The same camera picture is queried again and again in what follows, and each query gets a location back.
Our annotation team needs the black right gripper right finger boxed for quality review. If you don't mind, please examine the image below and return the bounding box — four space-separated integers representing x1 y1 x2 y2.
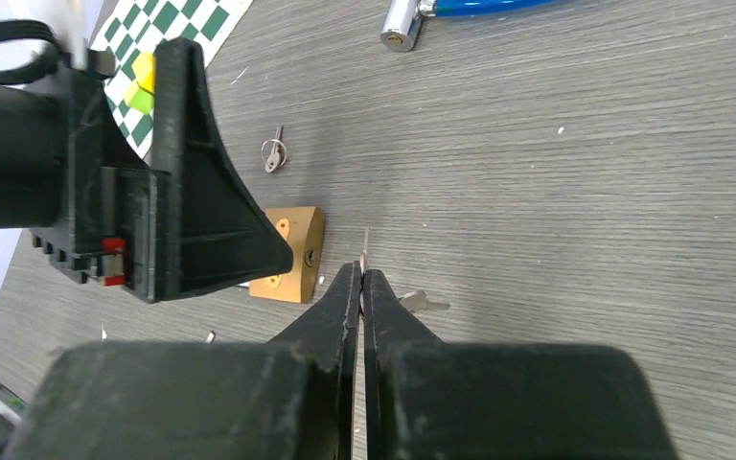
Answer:
362 270 678 459

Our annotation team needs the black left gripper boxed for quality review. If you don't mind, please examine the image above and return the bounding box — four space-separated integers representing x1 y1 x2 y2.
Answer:
28 38 293 303

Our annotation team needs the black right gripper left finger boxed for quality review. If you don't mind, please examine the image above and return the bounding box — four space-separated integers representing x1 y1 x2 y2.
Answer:
3 263 362 459

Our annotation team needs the brass padlock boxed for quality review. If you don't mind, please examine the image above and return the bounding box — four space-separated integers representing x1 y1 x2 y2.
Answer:
245 206 325 304

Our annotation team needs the silver key bunch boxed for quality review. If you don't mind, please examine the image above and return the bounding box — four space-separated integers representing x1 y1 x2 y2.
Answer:
359 226 450 313

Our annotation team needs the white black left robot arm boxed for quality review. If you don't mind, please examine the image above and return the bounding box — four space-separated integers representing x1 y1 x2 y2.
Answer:
0 20 293 303

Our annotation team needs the green block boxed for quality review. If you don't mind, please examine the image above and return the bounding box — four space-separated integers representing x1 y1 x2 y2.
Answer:
124 81 154 114

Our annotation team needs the yellow block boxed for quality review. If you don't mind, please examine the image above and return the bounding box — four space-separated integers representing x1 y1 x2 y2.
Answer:
131 52 155 94

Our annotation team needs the green white chessboard mat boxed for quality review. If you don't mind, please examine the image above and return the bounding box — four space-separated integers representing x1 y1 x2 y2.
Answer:
92 0 251 157

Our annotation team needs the blue cable lock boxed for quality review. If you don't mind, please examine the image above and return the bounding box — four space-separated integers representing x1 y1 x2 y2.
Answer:
379 0 553 52

